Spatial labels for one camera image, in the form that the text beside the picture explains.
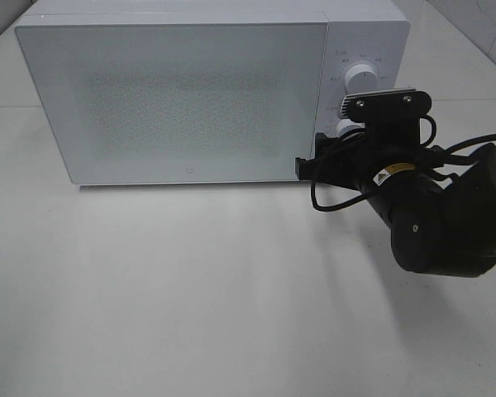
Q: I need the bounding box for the white microwave oven body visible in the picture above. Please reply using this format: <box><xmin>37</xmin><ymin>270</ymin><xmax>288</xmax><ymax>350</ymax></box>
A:
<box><xmin>14</xmin><ymin>0</ymin><xmax>411</xmax><ymax>192</ymax></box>

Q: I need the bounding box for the white timer knob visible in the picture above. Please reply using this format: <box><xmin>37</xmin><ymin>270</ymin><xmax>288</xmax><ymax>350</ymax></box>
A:
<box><xmin>335</xmin><ymin>119</ymin><xmax>360</xmax><ymax>137</ymax></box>

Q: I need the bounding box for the white microwave door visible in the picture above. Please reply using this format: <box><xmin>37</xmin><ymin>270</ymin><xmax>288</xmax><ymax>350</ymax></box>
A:
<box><xmin>16</xmin><ymin>23</ymin><xmax>326</xmax><ymax>185</ymax></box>

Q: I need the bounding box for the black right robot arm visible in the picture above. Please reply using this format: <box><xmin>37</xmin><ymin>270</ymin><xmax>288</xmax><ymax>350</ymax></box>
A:
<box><xmin>295</xmin><ymin>121</ymin><xmax>496</xmax><ymax>278</ymax></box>

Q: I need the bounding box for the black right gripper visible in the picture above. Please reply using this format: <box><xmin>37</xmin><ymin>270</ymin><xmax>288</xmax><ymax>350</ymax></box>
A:
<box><xmin>294</xmin><ymin>119</ymin><xmax>435</xmax><ymax>195</ymax></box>

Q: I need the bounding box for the white upper control knob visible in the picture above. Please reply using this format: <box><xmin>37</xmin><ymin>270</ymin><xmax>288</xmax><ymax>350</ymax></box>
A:
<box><xmin>344</xmin><ymin>62</ymin><xmax>379</xmax><ymax>94</ymax></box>

